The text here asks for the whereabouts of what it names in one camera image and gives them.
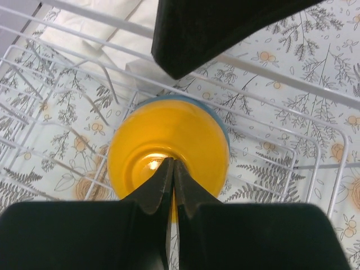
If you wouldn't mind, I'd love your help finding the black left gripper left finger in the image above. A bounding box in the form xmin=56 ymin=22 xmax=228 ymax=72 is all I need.
xmin=1 ymin=158 xmax=174 ymax=269

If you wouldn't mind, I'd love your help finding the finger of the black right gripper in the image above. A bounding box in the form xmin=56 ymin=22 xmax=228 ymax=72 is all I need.
xmin=151 ymin=0 xmax=318 ymax=79

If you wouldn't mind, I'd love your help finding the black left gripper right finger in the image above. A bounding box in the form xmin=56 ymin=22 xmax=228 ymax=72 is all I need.
xmin=174 ymin=160 xmax=349 ymax=269

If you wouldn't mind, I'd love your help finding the yellow bowl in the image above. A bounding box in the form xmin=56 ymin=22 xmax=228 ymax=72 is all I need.
xmin=107 ymin=100 xmax=230 ymax=224

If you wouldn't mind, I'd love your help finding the white wire dish rack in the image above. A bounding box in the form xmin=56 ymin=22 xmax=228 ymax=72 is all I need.
xmin=0 ymin=5 xmax=360 ymax=220

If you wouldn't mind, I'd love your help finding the white folded cloth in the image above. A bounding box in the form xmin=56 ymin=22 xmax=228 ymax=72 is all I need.
xmin=40 ymin=0 xmax=176 ymax=86

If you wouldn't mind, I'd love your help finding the floral patterned table mat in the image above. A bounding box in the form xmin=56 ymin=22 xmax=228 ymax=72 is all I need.
xmin=1 ymin=1 xmax=359 ymax=269

